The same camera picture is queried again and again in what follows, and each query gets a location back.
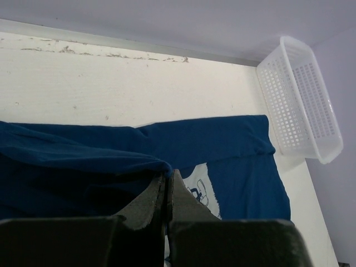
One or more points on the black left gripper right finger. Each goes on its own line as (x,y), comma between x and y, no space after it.
(182,206)

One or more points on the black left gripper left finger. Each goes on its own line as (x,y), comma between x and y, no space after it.
(140,212)

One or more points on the dark blue t shirt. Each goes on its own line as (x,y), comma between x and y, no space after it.
(62,184)

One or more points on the white plastic basket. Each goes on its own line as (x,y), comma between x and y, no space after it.
(298,102)

